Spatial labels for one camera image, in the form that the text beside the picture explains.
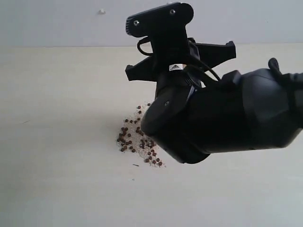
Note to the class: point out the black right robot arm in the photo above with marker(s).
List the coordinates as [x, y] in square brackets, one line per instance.
[194, 116]

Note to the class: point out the white wall plug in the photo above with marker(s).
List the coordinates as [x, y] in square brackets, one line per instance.
[101, 12]

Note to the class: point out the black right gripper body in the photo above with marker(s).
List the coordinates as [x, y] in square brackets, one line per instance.
[180, 61]

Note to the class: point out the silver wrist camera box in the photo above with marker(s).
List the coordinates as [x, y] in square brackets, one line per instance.
[162, 29]

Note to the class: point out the pile of beans and rice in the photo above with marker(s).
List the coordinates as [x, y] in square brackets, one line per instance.
[131, 138]

